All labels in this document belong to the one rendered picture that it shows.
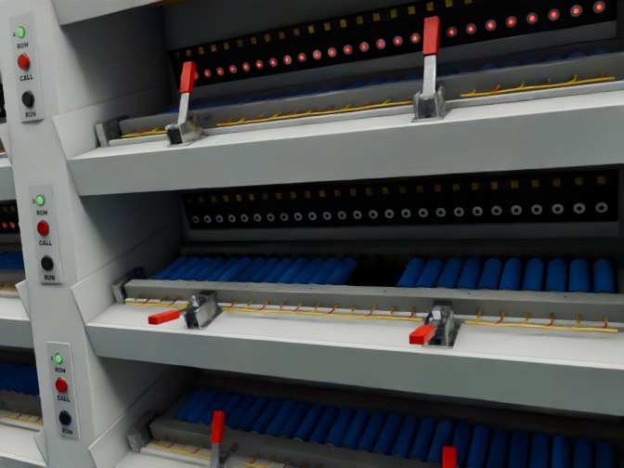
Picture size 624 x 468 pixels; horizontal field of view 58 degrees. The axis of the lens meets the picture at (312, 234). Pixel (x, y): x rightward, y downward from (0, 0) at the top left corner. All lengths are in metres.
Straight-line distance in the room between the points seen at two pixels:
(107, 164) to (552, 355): 0.49
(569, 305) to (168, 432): 0.52
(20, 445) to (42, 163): 0.41
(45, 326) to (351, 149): 0.47
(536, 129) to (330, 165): 0.18
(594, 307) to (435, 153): 0.19
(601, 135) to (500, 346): 0.19
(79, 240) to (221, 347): 0.23
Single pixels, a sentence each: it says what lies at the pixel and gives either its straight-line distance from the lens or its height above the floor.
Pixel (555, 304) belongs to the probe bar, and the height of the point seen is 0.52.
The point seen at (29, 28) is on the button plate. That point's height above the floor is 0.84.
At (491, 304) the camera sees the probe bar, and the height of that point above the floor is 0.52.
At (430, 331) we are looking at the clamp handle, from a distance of 0.47.
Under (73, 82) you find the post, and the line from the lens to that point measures 0.75.
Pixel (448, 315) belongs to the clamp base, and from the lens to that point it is 0.52.
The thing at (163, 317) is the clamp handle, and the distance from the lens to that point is 0.59.
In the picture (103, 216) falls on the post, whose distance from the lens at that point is 0.76.
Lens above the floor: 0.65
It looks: 6 degrees down
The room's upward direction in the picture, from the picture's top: 4 degrees counter-clockwise
